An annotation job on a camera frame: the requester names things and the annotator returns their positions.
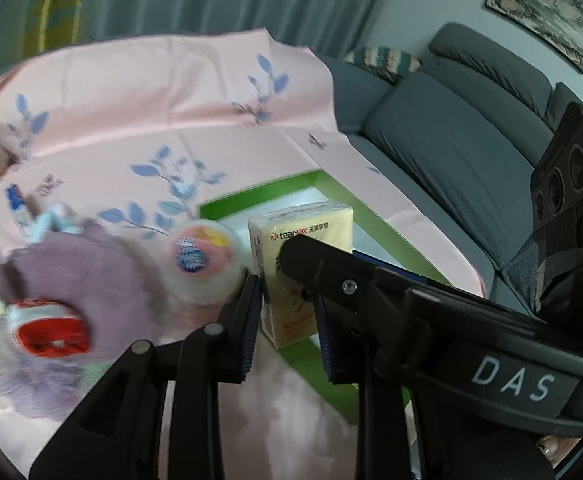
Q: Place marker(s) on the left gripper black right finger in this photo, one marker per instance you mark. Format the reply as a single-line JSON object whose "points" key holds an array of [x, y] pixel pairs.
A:
{"points": [[348, 304]]}

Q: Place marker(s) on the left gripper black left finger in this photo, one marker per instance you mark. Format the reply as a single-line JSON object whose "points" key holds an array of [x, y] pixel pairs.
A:
{"points": [[240, 320]]}

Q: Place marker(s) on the purple towel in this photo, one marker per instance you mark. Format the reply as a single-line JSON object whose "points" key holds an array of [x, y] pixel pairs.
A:
{"points": [[114, 289]]}

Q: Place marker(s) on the green cardboard box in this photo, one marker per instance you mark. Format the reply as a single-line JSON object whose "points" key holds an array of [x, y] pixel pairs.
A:
{"points": [[380, 245]]}

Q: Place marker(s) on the pink snack jar white lid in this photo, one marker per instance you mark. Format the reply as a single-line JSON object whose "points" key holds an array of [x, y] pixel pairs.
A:
{"points": [[202, 264]]}

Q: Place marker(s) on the grey sofa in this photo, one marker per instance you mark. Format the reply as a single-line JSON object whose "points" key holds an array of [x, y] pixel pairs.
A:
{"points": [[461, 138]]}

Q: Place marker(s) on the red white sock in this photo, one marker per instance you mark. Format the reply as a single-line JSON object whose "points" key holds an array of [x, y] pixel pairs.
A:
{"points": [[48, 329]]}

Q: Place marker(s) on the framed landscape painting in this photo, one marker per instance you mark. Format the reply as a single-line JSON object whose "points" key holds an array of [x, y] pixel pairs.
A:
{"points": [[541, 7]]}

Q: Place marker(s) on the striped cushion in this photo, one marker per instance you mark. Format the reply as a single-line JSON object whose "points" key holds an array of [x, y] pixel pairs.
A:
{"points": [[391, 65]]}

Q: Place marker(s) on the pink floral tablecloth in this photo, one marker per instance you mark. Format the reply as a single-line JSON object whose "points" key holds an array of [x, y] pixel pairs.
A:
{"points": [[138, 134]]}

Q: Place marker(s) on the light blue plush toy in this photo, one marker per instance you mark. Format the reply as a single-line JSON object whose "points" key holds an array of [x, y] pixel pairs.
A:
{"points": [[59, 218]]}

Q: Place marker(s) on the yellow patterned curtain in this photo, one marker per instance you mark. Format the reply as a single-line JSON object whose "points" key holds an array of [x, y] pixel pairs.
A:
{"points": [[50, 24]]}

